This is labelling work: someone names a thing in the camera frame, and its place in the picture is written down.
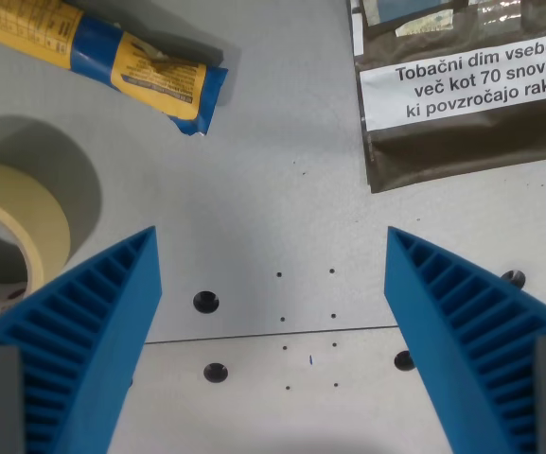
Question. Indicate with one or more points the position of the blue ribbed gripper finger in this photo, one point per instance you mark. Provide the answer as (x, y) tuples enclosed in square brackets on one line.
[(462, 331), (88, 331)]

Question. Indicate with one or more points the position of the blue and yellow snack bag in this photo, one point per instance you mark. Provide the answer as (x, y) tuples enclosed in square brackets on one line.
[(111, 61)]

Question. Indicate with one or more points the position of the cream masking tape roll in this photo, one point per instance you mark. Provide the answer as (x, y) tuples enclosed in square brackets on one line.
[(22, 213)]

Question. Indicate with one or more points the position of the brown tobacco pouch with warning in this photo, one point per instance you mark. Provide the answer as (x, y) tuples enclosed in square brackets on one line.
[(462, 104)]

